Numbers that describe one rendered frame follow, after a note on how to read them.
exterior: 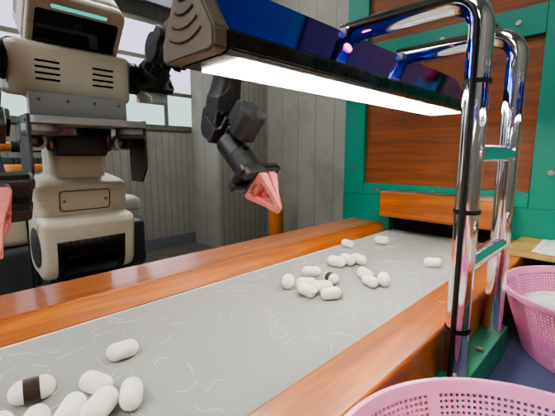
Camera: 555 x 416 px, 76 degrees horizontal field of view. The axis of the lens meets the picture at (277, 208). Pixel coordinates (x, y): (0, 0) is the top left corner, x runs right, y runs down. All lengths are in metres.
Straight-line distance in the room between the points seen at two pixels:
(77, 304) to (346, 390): 0.37
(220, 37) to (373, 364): 0.31
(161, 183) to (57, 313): 3.28
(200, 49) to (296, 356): 0.32
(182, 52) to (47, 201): 0.75
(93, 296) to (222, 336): 0.20
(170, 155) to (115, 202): 2.77
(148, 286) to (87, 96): 0.59
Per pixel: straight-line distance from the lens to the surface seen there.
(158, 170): 3.77
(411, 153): 1.06
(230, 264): 0.67
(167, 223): 3.86
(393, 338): 0.42
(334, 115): 3.40
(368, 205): 1.11
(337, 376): 0.35
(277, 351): 0.43
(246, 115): 0.71
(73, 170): 1.07
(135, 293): 0.58
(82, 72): 1.07
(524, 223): 0.98
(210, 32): 0.31
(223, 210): 3.62
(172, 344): 0.46
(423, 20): 0.45
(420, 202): 0.97
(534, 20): 1.01
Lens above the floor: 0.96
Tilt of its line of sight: 9 degrees down
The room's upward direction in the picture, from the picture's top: straight up
